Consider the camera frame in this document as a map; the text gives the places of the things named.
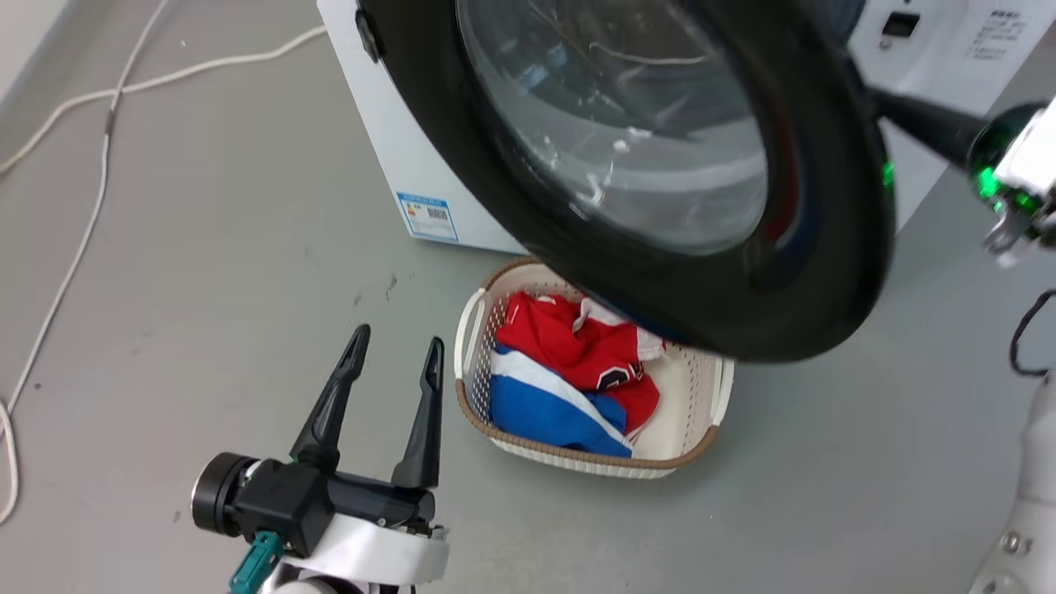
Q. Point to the white washing machine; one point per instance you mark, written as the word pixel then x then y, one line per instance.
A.
pixel 412 148

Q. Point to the red jersey garment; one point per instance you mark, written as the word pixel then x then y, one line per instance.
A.
pixel 577 346

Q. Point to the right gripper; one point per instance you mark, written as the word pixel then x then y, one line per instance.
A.
pixel 1031 165

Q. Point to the white basket brown rim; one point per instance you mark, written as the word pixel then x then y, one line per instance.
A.
pixel 689 412

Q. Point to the blue energy label sticker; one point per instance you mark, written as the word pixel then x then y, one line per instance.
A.
pixel 427 217

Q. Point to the blue white striped garment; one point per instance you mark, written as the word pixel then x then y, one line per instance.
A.
pixel 536 408

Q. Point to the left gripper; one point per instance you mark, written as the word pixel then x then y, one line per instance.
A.
pixel 289 499

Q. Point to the white printed warning label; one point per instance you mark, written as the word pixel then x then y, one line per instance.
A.
pixel 997 35

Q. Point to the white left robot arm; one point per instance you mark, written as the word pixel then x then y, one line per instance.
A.
pixel 309 586

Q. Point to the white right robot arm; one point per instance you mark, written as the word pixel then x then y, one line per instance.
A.
pixel 1031 511

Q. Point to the black round glass door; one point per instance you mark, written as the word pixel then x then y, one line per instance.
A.
pixel 825 272

